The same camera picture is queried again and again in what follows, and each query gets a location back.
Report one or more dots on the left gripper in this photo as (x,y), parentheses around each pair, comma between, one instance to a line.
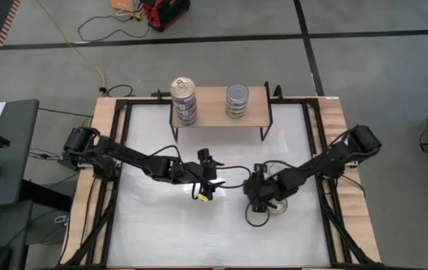
(199,174)

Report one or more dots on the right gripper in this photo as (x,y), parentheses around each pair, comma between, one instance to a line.
(263,189)

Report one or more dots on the gold-lid Wild Planet can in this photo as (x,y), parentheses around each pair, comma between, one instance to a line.
(186,120)
(279,209)
(182,88)
(184,105)
(185,112)

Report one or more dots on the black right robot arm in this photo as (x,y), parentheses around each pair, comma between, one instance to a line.
(323,163)

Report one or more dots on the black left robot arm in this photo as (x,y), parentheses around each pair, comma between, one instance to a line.
(131,155)

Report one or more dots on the wooden shelf black metal legs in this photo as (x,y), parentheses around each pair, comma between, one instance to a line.
(210,112)

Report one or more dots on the red black equipment box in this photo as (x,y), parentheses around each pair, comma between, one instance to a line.
(165,15)

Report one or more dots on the black desk base bar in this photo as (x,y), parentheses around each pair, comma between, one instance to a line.
(45,195)

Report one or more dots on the orange box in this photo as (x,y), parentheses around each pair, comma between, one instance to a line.
(122,4)

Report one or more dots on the grey desk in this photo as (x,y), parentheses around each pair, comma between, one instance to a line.
(18,157)

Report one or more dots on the black metal table frame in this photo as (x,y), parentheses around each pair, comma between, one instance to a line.
(289,100)

